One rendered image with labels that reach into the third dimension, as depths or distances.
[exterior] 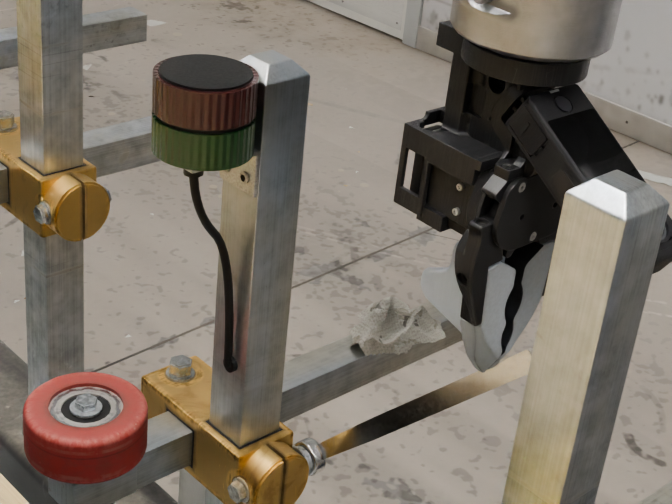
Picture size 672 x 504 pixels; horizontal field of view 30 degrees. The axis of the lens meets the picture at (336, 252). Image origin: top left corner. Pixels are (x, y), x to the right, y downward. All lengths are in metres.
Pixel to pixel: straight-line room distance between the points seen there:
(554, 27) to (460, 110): 0.09
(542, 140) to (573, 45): 0.05
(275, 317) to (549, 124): 0.24
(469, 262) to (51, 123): 0.38
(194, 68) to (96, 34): 0.61
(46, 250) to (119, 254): 1.82
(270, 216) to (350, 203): 2.34
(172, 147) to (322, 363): 0.31
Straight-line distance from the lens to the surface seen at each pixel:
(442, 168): 0.72
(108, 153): 1.06
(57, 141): 0.98
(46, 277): 1.03
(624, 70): 3.73
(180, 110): 0.70
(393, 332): 1.01
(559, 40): 0.67
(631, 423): 2.50
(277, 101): 0.74
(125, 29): 1.35
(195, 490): 1.02
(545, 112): 0.69
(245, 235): 0.78
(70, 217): 0.98
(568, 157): 0.68
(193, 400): 0.90
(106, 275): 2.75
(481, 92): 0.72
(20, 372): 1.23
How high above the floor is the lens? 1.41
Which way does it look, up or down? 29 degrees down
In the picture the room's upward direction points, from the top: 6 degrees clockwise
